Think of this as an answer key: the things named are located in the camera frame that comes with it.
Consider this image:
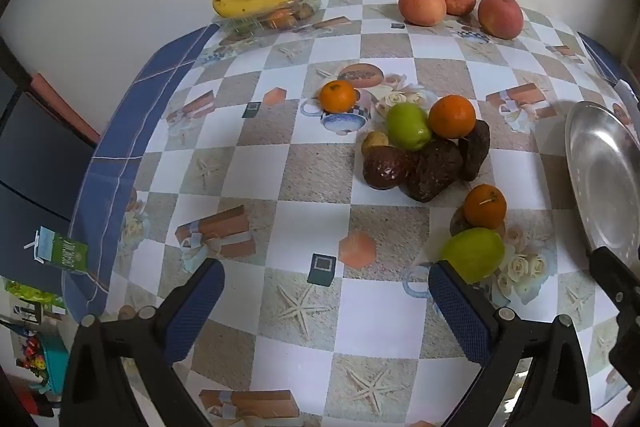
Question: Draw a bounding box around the green mango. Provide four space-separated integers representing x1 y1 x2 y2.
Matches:
440 227 506 285
385 102 433 152

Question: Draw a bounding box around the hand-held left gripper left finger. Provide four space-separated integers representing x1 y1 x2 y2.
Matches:
59 257 227 427

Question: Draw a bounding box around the dark brown avocado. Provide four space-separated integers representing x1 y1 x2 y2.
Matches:
400 138 465 203
457 119 492 182
362 146 419 191

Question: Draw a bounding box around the round metal plate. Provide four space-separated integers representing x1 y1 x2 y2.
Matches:
564 100 640 266

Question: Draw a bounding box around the dark cabinet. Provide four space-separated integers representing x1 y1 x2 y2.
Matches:
0 37 100 295

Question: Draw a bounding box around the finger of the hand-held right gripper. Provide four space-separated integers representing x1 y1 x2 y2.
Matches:
586 246 640 323

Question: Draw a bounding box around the small tangerine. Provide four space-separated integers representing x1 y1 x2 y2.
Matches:
266 9 297 30

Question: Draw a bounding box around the green and white carton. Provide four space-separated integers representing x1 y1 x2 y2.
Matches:
22 227 90 276

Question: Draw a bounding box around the green packet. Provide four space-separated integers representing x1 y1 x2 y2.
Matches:
4 281 67 309

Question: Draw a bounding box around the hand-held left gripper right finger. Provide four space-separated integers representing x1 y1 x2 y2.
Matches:
429 259 593 427

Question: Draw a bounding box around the orange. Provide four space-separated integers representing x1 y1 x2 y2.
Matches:
428 95 477 140
463 184 508 231
319 79 358 114

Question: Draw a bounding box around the checkered printed tablecloth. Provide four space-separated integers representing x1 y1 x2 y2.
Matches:
61 0 640 427

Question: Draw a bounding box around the clear plastic container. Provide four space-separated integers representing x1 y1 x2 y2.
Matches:
217 0 324 34

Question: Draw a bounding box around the brown kiwi fruit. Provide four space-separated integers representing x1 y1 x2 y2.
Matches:
361 131 390 156

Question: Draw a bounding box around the teal plastic basket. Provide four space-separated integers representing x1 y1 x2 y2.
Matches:
20 336 70 404

